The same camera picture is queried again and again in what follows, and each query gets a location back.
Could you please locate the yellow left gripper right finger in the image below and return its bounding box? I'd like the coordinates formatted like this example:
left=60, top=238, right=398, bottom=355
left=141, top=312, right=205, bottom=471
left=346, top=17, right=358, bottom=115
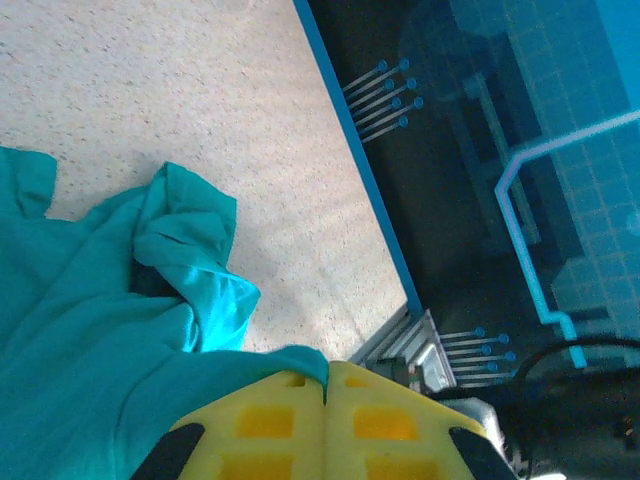
left=324, top=359, right=520, bottom=480

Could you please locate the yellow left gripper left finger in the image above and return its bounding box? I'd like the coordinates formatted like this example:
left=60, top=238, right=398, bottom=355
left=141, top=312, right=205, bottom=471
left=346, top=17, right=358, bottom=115
left=130, top=370, right=327, bottom=480

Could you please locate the teal t-shirt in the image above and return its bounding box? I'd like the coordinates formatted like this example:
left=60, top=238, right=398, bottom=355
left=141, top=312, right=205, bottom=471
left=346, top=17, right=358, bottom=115
left=0, top=145, right=331, bottom=480

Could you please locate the blue table edge strip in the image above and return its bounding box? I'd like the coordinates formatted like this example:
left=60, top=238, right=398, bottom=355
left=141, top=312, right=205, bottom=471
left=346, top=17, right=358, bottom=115
left=292, top=0, right=424, bottom=316

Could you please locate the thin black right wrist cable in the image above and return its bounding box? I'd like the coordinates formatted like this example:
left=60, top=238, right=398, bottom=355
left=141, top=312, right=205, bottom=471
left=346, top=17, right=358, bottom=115
left=512, top=338, right=640, bottom=386

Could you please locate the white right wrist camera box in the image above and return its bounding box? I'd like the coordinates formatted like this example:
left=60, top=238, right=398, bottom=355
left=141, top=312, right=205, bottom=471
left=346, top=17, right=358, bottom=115
left=439, top=397, right=507, bottom=454

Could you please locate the aluminium frame bracket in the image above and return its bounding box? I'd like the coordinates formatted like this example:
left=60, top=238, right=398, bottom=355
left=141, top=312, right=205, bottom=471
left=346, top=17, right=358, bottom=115
left=349, top=305, right=459, bottom=394

